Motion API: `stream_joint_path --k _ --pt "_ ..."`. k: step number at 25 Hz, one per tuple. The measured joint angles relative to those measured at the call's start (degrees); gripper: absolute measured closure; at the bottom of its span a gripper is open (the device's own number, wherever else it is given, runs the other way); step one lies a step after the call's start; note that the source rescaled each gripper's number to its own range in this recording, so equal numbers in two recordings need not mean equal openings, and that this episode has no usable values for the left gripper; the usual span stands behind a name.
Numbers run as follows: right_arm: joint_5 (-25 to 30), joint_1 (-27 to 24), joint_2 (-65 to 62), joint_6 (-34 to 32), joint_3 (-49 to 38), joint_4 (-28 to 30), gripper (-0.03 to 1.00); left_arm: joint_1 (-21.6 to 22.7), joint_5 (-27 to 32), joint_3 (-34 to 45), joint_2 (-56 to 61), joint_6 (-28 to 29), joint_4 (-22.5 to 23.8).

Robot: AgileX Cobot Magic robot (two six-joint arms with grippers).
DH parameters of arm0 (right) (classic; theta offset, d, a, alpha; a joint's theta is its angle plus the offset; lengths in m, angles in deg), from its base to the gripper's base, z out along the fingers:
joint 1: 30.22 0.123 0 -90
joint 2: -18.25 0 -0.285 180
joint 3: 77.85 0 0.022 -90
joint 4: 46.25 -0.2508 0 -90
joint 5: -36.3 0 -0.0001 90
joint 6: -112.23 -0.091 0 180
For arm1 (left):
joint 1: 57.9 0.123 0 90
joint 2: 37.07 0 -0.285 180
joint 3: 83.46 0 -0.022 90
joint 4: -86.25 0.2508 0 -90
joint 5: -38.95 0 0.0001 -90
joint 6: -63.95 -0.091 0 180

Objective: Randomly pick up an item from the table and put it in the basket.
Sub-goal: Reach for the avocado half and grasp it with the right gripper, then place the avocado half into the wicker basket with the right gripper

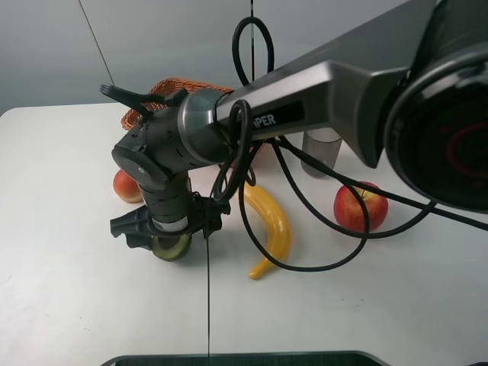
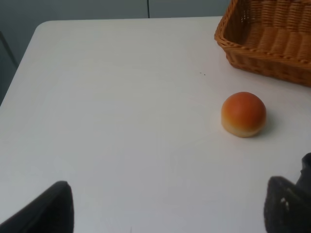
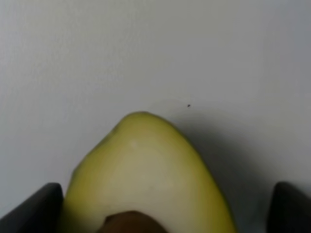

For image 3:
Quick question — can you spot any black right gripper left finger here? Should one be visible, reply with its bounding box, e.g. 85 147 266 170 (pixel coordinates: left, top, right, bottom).
0 183 64 233

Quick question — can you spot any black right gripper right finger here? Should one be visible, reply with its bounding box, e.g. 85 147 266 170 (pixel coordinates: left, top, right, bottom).
266 182 311 233

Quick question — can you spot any halved avocado with pit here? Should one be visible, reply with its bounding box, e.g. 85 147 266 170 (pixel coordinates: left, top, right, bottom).
57 112 237 233

